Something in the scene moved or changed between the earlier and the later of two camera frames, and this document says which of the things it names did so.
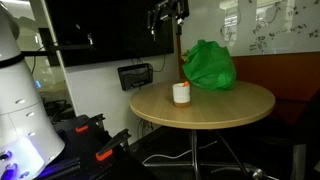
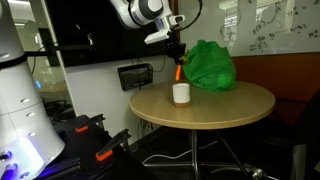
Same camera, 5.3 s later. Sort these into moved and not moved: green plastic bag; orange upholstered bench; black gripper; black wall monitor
Moved: black gripper
Not moved: black wall monitor; orange upholstered bench; green plastic bag
